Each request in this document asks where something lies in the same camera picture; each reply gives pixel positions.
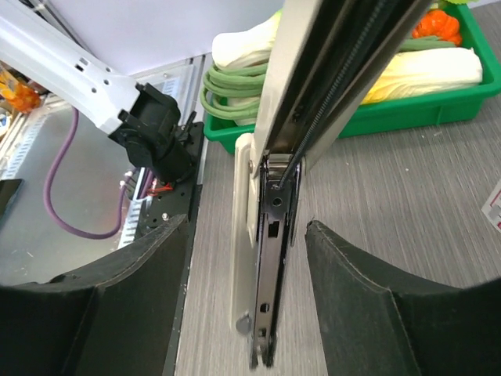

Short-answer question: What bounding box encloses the yellow white toy cabbage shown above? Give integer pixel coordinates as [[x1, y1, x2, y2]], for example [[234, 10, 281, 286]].
[[362, 47, 484, 105]]

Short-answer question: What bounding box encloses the red white staple box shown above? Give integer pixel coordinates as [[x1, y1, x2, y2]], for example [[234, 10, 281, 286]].
[[481, 181, 501, 232]]

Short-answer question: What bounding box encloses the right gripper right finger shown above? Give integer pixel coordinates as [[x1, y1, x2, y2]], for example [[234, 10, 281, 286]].
[[305, 221, 500, 375]]

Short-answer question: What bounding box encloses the green plastic tray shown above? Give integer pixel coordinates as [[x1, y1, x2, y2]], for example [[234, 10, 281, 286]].
[[204, 1, 500, 153]]

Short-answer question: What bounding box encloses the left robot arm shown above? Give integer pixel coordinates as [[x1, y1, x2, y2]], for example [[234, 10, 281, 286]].
[[1, 1, 194, 183]]

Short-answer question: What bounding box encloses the small orange toy vegetable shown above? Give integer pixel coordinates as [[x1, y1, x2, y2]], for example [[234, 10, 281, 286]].
[[412, 9, 463, 46]]

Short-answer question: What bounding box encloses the green coiled hose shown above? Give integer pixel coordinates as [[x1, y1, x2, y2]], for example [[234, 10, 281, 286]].
[[200, 64, 271, 121]]

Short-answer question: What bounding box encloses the white toy leek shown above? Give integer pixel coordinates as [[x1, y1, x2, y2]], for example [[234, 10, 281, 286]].
[[212, 9, 282, 70]]

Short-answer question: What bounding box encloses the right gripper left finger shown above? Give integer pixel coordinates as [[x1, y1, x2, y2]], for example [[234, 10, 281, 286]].
[[1, 215, 189, 375]]

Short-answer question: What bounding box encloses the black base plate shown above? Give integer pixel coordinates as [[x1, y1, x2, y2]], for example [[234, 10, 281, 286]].
[[135, 121, 205, 375]]

